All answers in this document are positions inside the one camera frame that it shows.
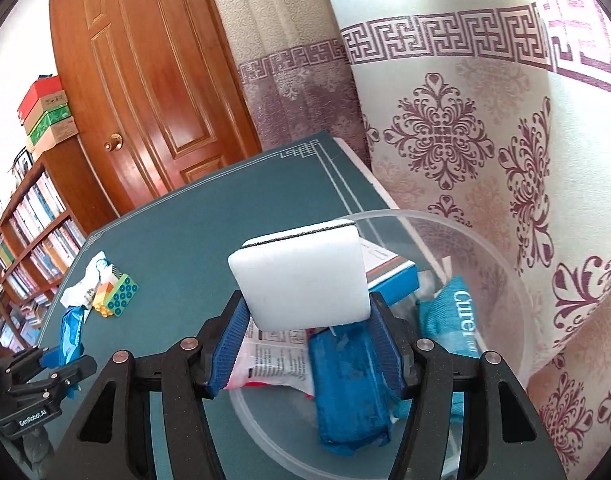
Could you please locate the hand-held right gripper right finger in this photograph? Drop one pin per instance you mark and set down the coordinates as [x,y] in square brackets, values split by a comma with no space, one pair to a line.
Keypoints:
[388,350]

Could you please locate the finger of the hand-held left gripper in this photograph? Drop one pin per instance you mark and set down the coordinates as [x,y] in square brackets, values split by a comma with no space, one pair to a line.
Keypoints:
[49,358]
[73,372]

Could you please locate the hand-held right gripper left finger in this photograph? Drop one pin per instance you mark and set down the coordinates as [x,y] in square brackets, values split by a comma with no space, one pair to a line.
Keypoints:
[230,350]

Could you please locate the blue wipes packet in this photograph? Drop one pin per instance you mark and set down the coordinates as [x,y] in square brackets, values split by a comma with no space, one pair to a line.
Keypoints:
[73,330]
[350,395]

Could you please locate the red and white packet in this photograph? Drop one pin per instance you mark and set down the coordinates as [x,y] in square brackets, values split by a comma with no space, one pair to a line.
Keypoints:
[270,360]

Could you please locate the teal cloth pouch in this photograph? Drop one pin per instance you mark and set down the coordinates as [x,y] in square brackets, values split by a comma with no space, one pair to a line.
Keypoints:
[445,320]

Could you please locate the white medicine box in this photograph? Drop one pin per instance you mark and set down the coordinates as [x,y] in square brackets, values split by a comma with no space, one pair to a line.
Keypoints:
[390,270]

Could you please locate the white printed wrapper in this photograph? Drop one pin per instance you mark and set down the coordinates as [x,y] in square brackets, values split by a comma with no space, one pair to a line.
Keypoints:
[83,285]

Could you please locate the colourful toy building block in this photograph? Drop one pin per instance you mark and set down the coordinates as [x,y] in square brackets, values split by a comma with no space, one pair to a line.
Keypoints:
[118,297]

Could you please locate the white sponge with black layer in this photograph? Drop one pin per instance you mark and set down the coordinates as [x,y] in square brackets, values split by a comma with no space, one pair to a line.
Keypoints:
[300,280]

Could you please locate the clear plastic bowl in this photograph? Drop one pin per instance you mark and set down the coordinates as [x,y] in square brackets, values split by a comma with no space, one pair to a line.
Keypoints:
[485,310]

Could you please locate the rows of books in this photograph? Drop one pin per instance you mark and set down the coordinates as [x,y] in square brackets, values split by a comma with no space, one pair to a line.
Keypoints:
[35,230]

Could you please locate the wooden bookshelf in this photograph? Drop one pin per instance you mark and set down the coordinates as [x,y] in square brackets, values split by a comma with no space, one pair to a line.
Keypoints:
[60,195]

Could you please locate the brass door knob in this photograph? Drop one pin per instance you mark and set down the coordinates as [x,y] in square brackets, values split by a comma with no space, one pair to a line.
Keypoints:
[114,142]

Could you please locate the green box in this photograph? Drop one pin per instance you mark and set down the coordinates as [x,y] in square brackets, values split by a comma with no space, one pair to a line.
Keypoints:
[50,122]

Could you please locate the patterned curtain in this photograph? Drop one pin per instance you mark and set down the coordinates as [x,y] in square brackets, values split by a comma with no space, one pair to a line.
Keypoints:
[485,135]

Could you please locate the red box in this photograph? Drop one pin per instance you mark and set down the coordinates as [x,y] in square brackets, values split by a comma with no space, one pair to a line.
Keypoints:
[38,97]

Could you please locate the wooden door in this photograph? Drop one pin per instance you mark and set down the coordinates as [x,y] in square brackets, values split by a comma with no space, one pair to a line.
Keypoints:
[155,85]

